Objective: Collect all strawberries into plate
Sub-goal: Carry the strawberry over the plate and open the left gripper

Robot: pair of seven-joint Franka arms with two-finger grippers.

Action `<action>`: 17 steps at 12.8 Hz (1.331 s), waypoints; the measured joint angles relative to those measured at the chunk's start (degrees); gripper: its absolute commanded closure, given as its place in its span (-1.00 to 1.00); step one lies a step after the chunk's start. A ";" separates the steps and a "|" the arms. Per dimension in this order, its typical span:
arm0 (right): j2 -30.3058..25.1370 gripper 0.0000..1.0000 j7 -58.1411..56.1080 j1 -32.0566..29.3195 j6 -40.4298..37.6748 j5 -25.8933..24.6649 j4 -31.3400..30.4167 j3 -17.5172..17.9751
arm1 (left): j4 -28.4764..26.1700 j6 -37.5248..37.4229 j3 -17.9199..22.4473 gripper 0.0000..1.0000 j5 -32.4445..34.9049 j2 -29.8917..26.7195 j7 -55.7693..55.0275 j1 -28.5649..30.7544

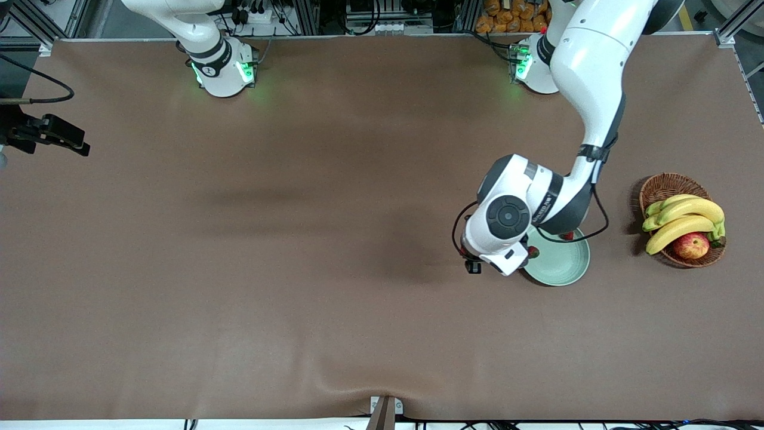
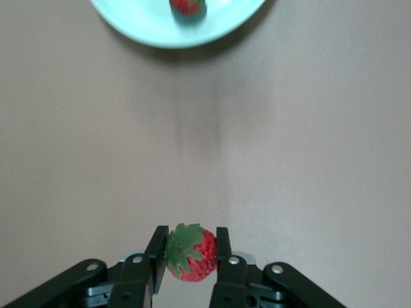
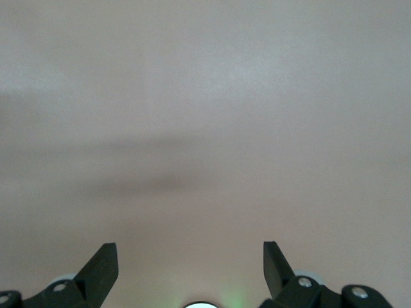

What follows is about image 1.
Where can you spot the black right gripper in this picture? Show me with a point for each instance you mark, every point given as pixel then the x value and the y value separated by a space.
pixel 16 129

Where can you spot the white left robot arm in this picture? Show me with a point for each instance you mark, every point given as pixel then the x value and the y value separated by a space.
pixel 591 60

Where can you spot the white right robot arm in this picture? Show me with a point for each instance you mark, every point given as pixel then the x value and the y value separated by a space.
pixel 221 77

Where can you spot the pale green plate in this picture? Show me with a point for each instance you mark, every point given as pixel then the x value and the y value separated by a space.
pixel 561 266

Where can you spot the brown table cover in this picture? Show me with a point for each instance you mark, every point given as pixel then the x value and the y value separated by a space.
pixel 382 334

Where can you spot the green tipped banana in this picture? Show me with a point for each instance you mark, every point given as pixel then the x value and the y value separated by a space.
pixel 650 224

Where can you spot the greenish yellow banana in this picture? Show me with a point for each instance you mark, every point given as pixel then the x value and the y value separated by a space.
pixel 653 209

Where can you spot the brown wicker basket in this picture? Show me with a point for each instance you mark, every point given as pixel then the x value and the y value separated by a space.
pixel 668 185

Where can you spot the red apple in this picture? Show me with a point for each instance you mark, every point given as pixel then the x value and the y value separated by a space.
pixel 691 246

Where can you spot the large yellow banana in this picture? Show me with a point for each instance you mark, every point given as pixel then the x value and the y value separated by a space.
pixel 692 209

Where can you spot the pile of orange packaged buns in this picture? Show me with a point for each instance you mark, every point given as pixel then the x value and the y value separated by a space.
pixel 507 18

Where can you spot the white power strip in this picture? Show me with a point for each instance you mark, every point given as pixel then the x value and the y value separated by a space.
pixel 259 15

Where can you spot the aluminium frame rail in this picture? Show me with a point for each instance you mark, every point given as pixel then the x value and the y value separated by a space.
pixel 44 49
pixel 731 39

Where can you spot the aluminium frame post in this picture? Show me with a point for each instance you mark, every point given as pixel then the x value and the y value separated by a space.
pixel 468 15
pixel 307 18

